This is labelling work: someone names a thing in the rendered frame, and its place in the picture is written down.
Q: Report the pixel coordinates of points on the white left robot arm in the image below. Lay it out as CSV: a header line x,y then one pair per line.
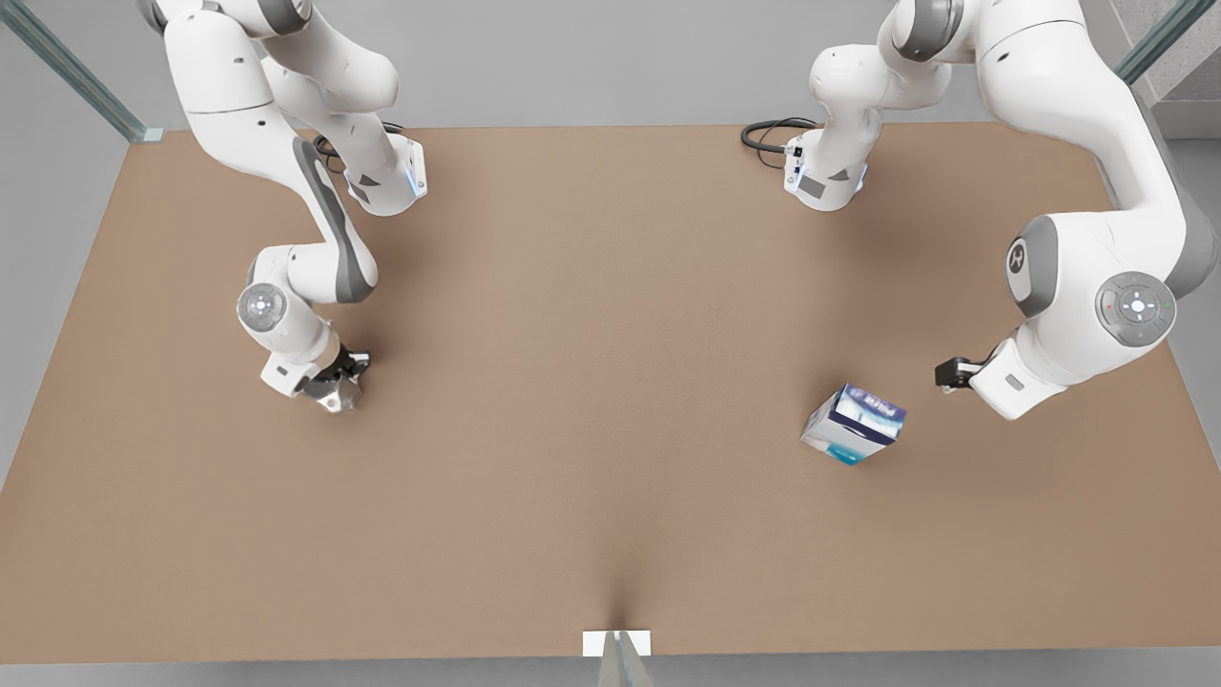
x,y
1078,239

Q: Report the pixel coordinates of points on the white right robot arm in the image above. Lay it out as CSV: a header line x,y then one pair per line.
x,y
229,105

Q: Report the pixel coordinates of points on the blue and white printed box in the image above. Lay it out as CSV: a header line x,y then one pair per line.
x,y
852,426

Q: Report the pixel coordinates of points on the silver frame post with white foot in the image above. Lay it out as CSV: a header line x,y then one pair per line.
x,y
618,654

